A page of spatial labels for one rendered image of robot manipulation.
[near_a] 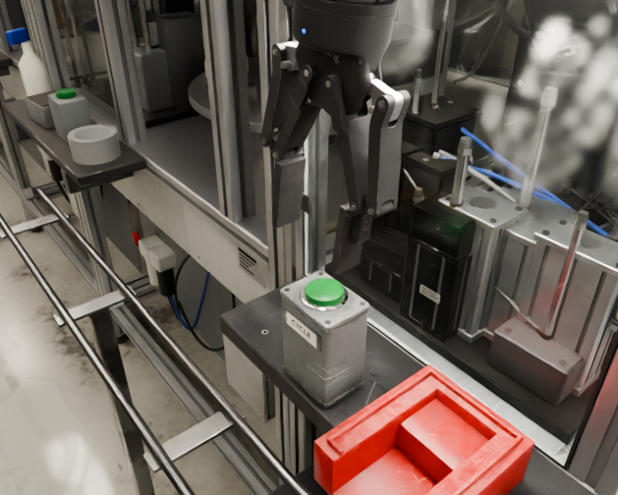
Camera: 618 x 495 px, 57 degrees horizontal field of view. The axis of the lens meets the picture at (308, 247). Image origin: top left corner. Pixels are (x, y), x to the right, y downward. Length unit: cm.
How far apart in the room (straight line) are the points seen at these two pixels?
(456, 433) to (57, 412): 156
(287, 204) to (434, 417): 25
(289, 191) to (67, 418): 151
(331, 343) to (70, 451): 138
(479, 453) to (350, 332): 16
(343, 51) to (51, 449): 163
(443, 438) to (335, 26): 37
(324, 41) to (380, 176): 11
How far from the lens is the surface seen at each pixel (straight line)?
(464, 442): 57
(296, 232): 79
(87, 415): 195
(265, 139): 54
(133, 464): 125
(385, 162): 44
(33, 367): 217
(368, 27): 42
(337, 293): 58
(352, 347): 60
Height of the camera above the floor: 139
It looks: 33 degrees down
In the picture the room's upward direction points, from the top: straight up
